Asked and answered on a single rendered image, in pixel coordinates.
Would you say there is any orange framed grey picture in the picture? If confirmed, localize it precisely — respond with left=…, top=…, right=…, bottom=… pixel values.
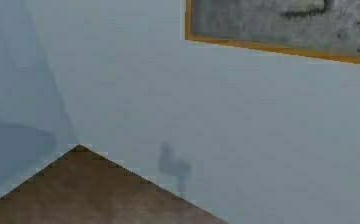
left=184, top=0, right=360, bottom=67

